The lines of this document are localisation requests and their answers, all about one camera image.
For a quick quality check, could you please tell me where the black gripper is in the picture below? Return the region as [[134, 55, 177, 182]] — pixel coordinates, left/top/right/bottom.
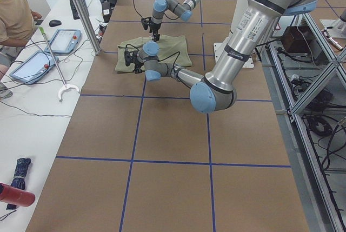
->
[[149, 22, 161, 42], [134, 52, 144, 74]]

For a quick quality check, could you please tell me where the green long-sleeve shirt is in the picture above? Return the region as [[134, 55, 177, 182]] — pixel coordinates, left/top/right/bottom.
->
[[115, 35, 192, 72]]

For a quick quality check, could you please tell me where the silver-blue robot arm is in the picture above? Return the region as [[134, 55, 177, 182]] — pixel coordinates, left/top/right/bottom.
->
[[124, 0, 317, 113], [142, 0, 201, 42]]

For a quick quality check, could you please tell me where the far teach pendant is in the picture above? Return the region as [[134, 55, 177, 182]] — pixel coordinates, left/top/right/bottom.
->
[[49, 29, 82, 55]]

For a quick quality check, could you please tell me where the teach pendant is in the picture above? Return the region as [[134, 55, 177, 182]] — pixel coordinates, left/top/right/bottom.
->
[[10, 51, 55, 85], [49, 29, 82, 55]]

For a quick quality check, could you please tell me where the metal reacher grabber tool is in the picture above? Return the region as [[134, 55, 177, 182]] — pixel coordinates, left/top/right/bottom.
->
[[39, 26, 81, 103]]

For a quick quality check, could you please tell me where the black keyboard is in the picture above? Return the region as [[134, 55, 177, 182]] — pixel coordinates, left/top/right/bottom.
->
[[69, 0, 87, 20]]

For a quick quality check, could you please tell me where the black computer mouse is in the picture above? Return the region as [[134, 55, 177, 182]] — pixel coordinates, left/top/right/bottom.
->
[[49, 19, 62, 27]]

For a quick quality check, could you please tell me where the near teach pendant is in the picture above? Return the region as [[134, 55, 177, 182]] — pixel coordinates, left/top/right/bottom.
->
[[10, 51, 55, 85]]

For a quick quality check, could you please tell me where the person in beige shirt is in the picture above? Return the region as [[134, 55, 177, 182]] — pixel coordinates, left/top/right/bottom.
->
[[0, 0, 43, 100]]

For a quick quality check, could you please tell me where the folded dark blue umbrella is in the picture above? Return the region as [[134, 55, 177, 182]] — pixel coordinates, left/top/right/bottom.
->
[[6, 158, 31, 210]]

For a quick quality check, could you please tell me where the red cylinder bottle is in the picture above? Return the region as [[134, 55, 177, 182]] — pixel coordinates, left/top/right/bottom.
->
[[1, 183, 36, 207]]

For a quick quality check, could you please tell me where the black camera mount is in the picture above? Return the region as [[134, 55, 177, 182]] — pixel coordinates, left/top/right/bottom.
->
[[141, 17, 152, 30], [124, 51, 137, 67]]

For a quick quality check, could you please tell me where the left black braided cable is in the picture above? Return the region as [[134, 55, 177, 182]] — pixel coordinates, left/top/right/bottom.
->
[[124, 44, 182, 68]]

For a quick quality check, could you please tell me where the aluminium frame post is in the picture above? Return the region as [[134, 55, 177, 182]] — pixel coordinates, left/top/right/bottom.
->
[[72, 0, 101, 55]]

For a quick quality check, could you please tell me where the brown box on frame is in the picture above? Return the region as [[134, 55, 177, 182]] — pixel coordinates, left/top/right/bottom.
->
[[280, 26, 314, 53]]

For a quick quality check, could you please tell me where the aluminium truss frame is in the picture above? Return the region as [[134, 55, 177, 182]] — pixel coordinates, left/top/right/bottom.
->
[[258, 8, 345, 231]]

